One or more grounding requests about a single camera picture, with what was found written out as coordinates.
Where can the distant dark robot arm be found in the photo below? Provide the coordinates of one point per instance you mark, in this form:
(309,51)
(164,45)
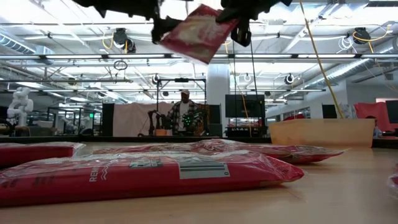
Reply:
(154,123)

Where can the pale curtain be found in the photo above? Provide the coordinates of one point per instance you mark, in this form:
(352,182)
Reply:
(130,119)

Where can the black stand frame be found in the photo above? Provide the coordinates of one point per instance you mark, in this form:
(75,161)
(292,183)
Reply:
(182,80)

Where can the black monitor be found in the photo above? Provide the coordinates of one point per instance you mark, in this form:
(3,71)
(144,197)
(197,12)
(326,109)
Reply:
(392,112)
(239,105)

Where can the red cloth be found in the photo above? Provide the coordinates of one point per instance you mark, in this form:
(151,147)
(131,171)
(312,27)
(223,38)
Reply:
(373,112)

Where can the orange plastic basket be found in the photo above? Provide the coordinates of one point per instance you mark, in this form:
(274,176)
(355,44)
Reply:
(323,133)

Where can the distant orange bin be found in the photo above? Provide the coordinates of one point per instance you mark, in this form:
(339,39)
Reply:
(161,132)

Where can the person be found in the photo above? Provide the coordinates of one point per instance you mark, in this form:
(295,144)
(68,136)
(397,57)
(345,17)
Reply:
(184,109)
(377,132)

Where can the white humanoid robot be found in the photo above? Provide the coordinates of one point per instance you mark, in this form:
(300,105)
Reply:
(20,104)

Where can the red popcorn bag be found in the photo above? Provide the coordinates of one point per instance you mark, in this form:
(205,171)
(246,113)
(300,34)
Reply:
(395,183)
(37,154)
(199,34)
(280,152)
(124,180)

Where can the white column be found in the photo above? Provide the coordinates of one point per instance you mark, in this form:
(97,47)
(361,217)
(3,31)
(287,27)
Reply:
(217,87)

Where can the black upright panel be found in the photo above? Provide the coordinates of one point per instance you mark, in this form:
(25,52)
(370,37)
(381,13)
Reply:
(108,119)

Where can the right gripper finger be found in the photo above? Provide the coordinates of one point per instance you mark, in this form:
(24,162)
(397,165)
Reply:
(227,16)
(242,34)

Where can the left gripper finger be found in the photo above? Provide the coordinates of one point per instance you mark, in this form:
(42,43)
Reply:
(163,28)

